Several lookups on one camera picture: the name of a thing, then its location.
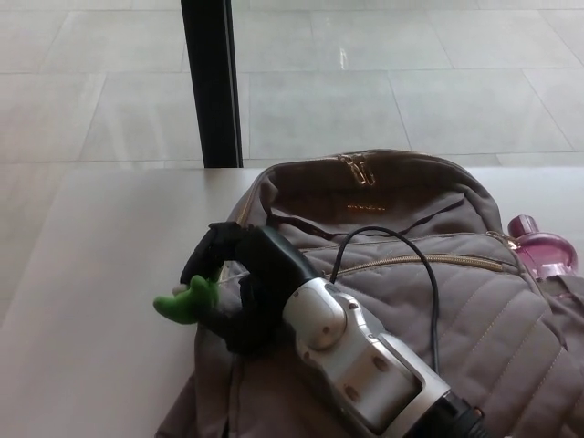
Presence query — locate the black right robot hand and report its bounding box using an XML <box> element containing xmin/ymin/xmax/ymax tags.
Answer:
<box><xmin>180</xmin><ymin>221</ymin><xmax>317</xmax><ymax>358</ymax></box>

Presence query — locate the green plush keychain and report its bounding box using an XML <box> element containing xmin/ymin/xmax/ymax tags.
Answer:
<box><xmin>152</xmin><ymin>274</ymin><xmax>224</xmax><ymax>327</ymax></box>

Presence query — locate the grey quilted backpack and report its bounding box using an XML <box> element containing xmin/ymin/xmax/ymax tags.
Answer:
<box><xmin>154</xmin><ymin>148</ymin><xmax>584</xmax><ymax>438</ymax></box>

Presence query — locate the purple transparent bottle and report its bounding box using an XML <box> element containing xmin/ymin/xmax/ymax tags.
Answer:
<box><xmin>507</xmin><ymin>214</ymin><xmax>578</xmax><ymax>280</ymax></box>

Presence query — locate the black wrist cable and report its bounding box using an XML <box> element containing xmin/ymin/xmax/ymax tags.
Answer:
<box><xmin>328</xmin><ymin>227</ymin><xmax>443</xmax><ymax>371</ymax></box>

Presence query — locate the black vertical window post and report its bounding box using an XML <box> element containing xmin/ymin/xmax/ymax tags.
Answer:
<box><xmin>180</xmin><ymin>0</ymin><xmax>245</xmax><ymax>170</ymax></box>

